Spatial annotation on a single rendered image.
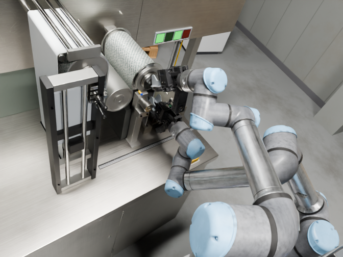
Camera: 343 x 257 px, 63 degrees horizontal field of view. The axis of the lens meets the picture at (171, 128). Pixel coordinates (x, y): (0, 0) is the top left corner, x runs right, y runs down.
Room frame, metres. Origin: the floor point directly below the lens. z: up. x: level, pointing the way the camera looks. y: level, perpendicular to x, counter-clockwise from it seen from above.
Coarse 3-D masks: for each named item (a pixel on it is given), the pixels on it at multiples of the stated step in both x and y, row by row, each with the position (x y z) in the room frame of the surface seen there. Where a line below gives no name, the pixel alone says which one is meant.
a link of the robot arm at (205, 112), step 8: (200, 96) 0.68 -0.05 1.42; (208, 96) 0.68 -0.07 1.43; (216, 96) 0.70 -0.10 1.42; (192, 104) 0.67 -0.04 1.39; (200, 104) 0.66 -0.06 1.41; (208, 104) 0.67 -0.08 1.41; (216, 104) 0.69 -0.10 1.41; (224, 104) 0.70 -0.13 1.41; (192, 112) 0.65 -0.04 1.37; (200, 112) 0.64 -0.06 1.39; (208, 112) 0.65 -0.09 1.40; (216, 112) 0.66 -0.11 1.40; (224, 112) 0.67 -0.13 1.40; (192, 120) 0.63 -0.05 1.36; (200, 120) 0.63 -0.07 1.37; (208, 120) 0.64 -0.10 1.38; (216, 120) 0.65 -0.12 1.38; (224, 120) 0.66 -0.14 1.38; (192, 128) 0.63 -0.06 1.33; (200, 128) 0.61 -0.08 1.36; (208, 128) 0.62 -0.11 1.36
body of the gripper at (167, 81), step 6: (174, 66) 0.88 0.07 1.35; (180, 66) 0.84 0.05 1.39; (186, 66) 0.82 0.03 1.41; (162, 72) 0.83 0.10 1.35; (168, 72) 0.82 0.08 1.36; (174, 72) 0.80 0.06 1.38; (180, 72) 0.79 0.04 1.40; (162, 78) 0.82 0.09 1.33; (168, 78) 0.80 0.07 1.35; (174, 78) 0.80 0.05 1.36; (162, 84) 0.81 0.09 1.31; (168, 84) 0.79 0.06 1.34; (174, 84) 0.79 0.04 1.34; (168, 90) 0.78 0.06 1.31; (174, 90) 0.79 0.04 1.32
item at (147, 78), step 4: (152, 72) 0.89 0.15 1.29; (144, 76) 0.86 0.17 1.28; (148, 76) 0.86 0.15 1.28; (156, 76) 0.89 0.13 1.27; (144, 80) 0.85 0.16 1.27; (148, 80) 0.86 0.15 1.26; (144, 84) 0.85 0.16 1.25; (148, 84) 0.87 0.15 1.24; (144, 88) 0.86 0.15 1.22; (148, 88) 0.87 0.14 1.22
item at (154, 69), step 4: (148, 68) 0.87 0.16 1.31; (152, 68) 0.89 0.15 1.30; (156, 68) 0.90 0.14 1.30; (144, 72) 0.86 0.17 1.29; (148, 72) 0.87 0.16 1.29; (156, 72) 0.91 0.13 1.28; (140, 76) 0.85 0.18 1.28; (136, 80) 0.84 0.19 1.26; (140, 80) 0.85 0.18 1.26; (136, 84) 0.84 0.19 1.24; (140, 84) 0.85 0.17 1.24; (140, 88) 0.86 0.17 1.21
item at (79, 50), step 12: (36, 0) 0.81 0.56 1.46; (48, 0) 0.83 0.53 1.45; (48, 12) 0.79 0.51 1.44; (60, 12) 0.82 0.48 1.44; (48, 24) 0.73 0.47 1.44; (60, 24) 0.75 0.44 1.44; (72, 24) 0.78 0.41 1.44; (60, 36) 0.67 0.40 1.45; (72, 36) 0.69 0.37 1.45; (84, 36) 0.72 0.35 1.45; (72, 48) 0.63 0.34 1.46; (84, 48) 0.65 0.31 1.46; (96, 48) 0.68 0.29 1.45; (72, 60) 0.62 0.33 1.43
